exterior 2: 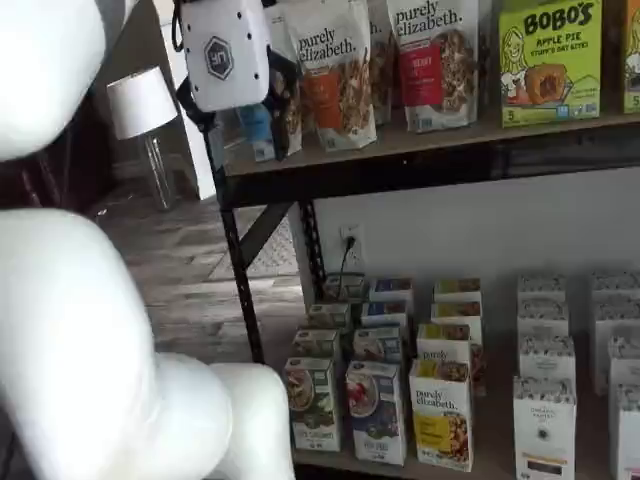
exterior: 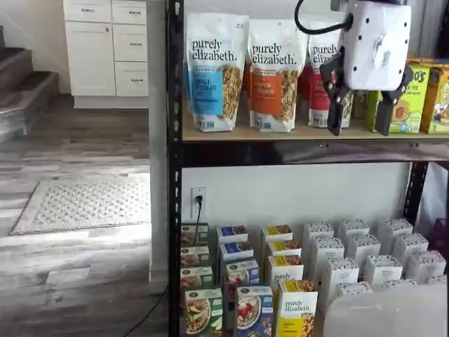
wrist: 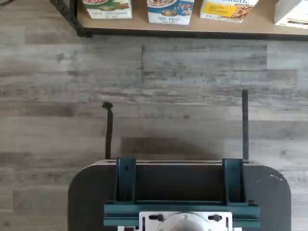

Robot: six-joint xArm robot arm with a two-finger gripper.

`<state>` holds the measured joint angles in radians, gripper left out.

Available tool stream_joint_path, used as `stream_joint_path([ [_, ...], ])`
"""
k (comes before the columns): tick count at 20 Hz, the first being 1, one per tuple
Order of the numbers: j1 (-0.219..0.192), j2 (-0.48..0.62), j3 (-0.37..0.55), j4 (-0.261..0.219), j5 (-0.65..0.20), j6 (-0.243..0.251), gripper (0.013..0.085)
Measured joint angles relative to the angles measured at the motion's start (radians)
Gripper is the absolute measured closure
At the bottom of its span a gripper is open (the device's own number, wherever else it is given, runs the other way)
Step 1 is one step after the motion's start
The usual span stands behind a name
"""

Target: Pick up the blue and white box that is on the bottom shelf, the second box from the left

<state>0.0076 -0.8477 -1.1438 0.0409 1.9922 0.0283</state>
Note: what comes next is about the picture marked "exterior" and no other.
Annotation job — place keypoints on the yellow Bobo's snack box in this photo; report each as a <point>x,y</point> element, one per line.
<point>438,105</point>
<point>431,60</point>

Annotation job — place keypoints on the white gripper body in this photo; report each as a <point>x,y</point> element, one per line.
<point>375,45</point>

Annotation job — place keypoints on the white plastic bag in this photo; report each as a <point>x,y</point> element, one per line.
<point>435,193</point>

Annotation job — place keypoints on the green Bobo's apple pie box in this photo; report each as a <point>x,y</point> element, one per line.
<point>361,105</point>
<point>414,98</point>

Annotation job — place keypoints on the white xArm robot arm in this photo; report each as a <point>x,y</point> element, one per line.
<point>386,312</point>

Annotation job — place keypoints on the purple package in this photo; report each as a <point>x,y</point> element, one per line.
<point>441,235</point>

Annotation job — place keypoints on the blue flax plus oatmeal box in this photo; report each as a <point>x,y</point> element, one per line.
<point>254,312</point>
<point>242,272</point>

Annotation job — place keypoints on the green apple cinnamon oatmeal box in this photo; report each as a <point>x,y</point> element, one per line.
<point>203,312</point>
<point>196,278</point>
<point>194,256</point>
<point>193,233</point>

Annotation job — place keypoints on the black metal shelf frame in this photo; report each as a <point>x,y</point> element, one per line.
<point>174,175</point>

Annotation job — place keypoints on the white kitchen cabinet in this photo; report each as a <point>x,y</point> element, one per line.
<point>91,59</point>

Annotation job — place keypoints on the navy and white granola box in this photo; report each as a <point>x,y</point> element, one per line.
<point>235,251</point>
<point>231,233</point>

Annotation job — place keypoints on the grey patterned floor rug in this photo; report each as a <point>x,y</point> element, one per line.
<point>87,207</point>

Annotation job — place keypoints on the yellow purely elizabeth box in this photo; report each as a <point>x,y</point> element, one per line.
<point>296,309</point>
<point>277,232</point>
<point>284,247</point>
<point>286,268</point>

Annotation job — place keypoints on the orange label granola bag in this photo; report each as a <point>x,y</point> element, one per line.
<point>247,80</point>
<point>273,52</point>

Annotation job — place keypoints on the dark wooden stairs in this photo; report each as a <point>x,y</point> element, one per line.
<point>24,91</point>

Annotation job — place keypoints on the blue label granola bag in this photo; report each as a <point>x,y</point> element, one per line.
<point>210,52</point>

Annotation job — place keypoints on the red label granola bag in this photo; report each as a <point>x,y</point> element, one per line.
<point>303,87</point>
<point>315,98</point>

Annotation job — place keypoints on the white patterned pantry box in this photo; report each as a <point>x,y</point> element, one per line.
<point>364,245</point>
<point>426,265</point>
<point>342,274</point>
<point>395,228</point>
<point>352,288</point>
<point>383,270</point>
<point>401,282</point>
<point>437,279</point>
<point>353,228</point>
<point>328,249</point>
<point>317,230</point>
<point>411,245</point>

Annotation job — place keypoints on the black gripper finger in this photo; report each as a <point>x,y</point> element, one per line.
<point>335,116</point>
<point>384,119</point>

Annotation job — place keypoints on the white wall outlet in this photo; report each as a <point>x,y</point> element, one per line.
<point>203,210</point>

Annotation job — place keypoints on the wooden upper shelf board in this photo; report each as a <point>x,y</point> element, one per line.
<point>245,135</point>

